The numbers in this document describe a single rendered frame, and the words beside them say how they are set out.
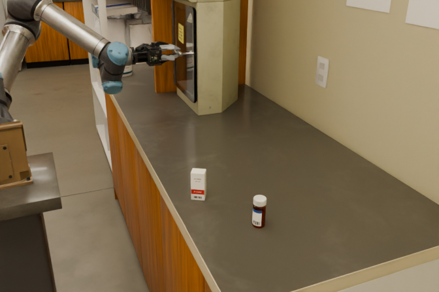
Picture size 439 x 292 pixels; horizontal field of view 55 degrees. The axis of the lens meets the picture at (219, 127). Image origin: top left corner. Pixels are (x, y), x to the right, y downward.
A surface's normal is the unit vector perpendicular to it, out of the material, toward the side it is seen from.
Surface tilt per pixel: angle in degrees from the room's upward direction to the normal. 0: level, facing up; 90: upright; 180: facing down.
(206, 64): 90
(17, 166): 90
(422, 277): 90
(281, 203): 0
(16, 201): 0
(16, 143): 90
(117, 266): 0
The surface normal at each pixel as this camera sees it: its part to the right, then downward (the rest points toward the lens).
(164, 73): 0.37, 0.36
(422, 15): -0.93, 0.13
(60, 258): 0.01, -0.92
